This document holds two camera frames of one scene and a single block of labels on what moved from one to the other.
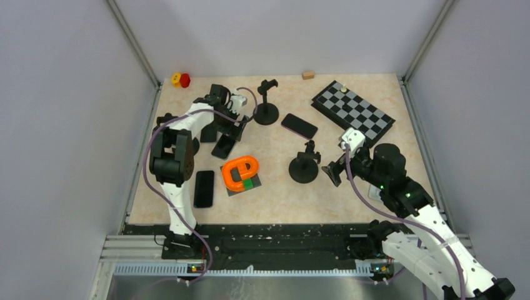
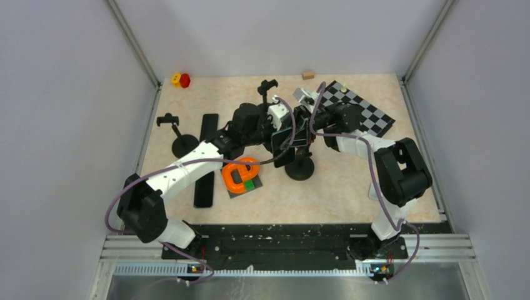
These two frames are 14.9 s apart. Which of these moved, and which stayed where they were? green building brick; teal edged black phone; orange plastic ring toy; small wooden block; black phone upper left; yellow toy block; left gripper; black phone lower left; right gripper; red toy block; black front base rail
Moved: left gripper; right gripper; teal edged black phone
Stayed: green building brick; orange plastic ring toy; black phone lower left; small wooden block; black phone upper left; yellow toy block; black front base rail; red toy block
